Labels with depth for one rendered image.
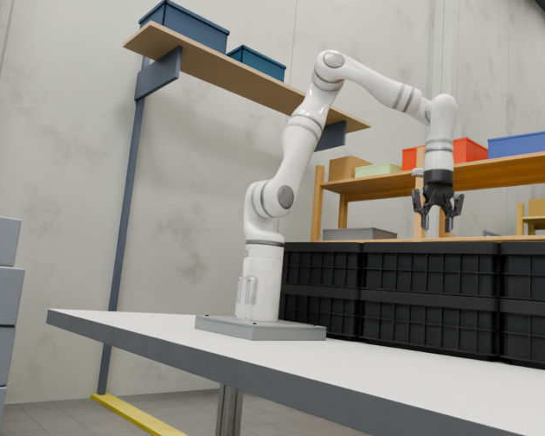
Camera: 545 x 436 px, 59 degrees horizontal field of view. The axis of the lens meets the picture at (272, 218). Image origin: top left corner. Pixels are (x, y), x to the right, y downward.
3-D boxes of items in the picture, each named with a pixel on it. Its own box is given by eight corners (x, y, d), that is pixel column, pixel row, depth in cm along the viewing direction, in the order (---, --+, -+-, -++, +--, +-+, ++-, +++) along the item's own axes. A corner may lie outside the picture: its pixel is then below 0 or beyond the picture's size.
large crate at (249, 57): (259, 97, 394) (260, 78, 397) (285, 86, 370) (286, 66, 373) (214, 79, 367) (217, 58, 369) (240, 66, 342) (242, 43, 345)
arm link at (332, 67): (417, 74, 127) (406, 95, 134) (323, 41, 128) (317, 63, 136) (409, 99, 123) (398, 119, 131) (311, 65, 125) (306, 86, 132)
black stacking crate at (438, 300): (496, 363, 90) (496, 298, 91) (354, 343, 108) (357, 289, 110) (538, 354, 120) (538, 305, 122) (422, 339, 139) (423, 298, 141)
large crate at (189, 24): (198, 73, 360) (201, 48, 363) (227, 57, 332) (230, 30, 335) (134, 47, 328) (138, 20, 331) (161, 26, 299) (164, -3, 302)
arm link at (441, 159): (441, 181, 134) (441, 159, 135) (462, 171, 123) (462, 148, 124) (410, 177, 133) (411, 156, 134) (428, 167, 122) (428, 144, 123)
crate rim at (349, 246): (359, 252, 112) (360, 241, 112) (261, 250, 130) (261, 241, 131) (424, 268, 142) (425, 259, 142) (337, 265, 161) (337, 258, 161)
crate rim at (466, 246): (496, 253, 93) (497, 241, 93) (359, 252, 112) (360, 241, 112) (538, 272, 123) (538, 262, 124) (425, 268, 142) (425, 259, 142)
